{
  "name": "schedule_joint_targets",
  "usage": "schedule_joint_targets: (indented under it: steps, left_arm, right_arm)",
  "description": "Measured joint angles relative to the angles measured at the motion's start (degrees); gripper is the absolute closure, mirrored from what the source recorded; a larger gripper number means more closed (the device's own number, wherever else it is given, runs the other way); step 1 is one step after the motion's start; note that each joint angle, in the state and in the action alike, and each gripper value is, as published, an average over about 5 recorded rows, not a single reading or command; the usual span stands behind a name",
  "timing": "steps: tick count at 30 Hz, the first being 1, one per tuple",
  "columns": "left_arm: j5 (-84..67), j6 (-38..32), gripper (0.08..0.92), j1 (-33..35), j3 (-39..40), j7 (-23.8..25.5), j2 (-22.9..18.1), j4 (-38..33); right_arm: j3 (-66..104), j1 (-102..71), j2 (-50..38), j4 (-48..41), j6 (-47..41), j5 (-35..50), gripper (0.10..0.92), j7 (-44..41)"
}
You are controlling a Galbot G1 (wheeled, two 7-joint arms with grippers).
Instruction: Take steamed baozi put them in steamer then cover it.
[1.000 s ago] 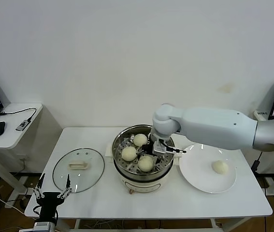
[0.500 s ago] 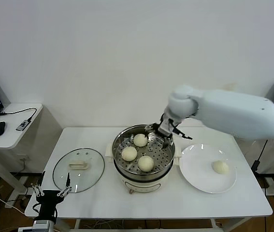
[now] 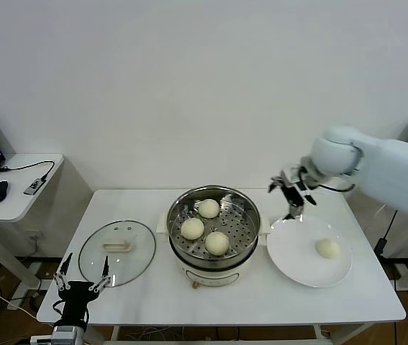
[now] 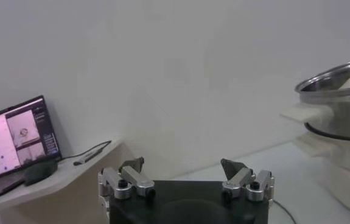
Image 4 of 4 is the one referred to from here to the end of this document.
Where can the black laptop with dark screen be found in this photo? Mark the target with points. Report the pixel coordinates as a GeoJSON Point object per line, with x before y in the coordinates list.
{"type": "Point", "coordinates": [7, 143]}

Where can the white side table with mouse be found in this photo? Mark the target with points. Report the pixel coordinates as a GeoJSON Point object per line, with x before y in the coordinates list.
{"type": "Point", "coordinates": [65, 176]}

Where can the stainless steel steamer basket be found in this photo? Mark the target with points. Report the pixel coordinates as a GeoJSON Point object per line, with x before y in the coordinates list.
{"type": "Point", "coordinates": [345, 115]}

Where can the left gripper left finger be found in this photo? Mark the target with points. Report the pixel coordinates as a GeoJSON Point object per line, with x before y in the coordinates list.
{"type": "Point", "coordinates": [139, 181]}

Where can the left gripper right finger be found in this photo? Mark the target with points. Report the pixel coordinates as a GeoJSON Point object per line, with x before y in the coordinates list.
{"type": "Point", "coordinates": [238, 179]}

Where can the black computer mouse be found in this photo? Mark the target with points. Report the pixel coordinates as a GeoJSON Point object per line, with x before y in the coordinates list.
{"type": "Point", "coordinates": [40, 172]}

